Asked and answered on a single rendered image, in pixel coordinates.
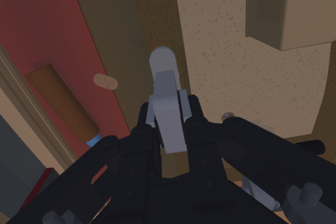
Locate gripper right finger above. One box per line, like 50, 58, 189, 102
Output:
178, 91, 336, 208

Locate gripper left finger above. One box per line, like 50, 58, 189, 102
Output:
5, 102, 163, 224

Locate cork oval turn-button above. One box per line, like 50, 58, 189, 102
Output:
93, 73, 119, 90

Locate dark red box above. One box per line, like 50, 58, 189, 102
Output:
18, 167, 62, 213

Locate brown-handled tool with blue ferrule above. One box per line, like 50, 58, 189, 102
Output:
25, 63, 102, 148

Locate grey flip stop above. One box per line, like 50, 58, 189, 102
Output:
145, 46, 191, 154

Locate olive brown fence strip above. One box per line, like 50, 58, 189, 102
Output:
67, 0, 158, 133

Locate pale speckled board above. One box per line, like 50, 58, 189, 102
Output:
172, 0, 332, 139

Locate dark grey box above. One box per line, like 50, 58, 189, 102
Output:
0, 114, 48, 219

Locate brown speckled jig base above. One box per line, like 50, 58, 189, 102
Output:
127, 0, 336, 182

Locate red flat mat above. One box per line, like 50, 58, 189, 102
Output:
0, 0, 132, 185

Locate black cylindrical handle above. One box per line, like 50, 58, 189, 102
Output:
295, 139, 326, 156

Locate pale grey metal bracket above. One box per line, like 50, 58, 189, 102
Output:
240, 175, 281, 211

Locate tan open box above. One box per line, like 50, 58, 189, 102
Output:
245, 0, 336, 52

